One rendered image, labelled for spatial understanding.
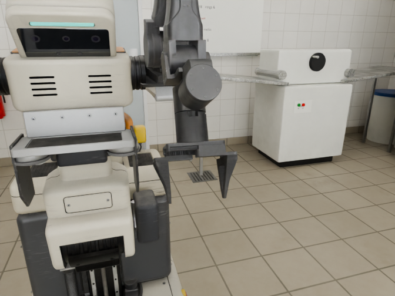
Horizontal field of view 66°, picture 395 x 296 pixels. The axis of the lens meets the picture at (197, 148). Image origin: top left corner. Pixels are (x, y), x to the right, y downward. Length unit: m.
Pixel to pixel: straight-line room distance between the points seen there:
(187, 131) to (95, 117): 0.31
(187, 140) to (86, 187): 0.42
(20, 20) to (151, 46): 0.26
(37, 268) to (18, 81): 0.75
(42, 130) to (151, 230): 0.49
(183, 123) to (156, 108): 3.07
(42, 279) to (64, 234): 0.49
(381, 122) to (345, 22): 1.37
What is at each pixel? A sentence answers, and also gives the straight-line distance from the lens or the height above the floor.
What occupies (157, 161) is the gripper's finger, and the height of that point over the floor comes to 1.07.
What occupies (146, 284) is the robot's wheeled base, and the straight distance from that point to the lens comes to 1.42.
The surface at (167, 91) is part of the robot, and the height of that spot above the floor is 1.13.
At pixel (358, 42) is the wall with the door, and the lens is 4.78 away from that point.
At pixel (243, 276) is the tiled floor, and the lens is 1.87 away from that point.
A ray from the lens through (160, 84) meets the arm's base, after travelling 0.79.
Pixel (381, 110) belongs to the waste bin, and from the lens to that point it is 4.59.
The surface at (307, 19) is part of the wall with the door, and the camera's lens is 4.26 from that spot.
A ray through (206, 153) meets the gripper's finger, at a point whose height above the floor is 1.07.
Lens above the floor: 1.24
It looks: 19 degrees down
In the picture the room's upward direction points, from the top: straight up
